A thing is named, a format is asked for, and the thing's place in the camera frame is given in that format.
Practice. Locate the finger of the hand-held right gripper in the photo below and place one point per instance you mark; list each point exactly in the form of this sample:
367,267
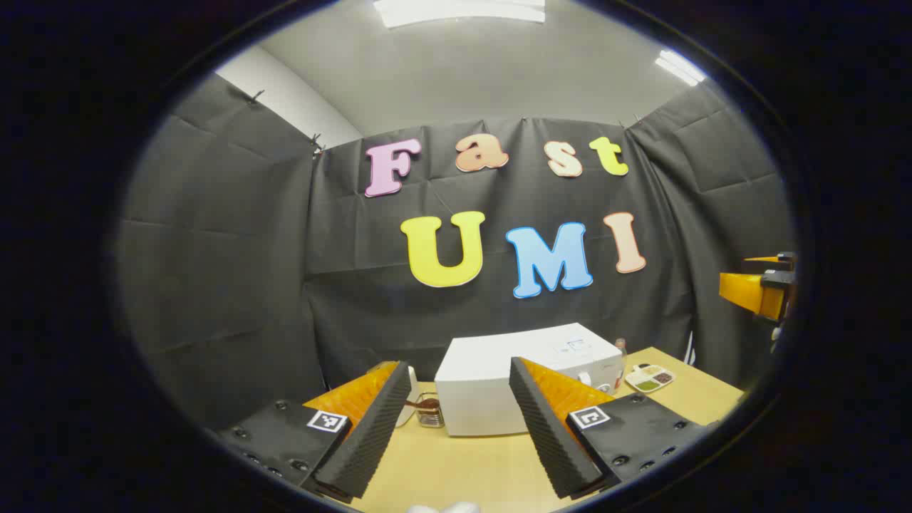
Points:
744,291
773,263

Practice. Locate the white divided dish of beans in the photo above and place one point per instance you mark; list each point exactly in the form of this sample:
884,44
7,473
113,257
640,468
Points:
650,378

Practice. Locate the ribbed glass cup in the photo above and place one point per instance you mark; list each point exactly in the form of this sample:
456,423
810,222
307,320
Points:
429,415

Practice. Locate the large ceiling light panel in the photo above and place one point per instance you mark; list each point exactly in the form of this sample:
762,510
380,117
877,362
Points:
459,10

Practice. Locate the small ceiling light panel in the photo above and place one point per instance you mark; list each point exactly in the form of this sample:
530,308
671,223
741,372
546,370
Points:
679,67

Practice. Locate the white toaster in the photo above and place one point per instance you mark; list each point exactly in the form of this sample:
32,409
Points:
412,406

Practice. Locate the white microwave oven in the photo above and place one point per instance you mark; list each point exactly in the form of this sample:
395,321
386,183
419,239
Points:
477,392

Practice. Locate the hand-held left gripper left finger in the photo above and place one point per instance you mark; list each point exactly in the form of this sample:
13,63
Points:
370,434

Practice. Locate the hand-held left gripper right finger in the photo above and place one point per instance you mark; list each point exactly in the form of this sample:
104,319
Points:
548,442

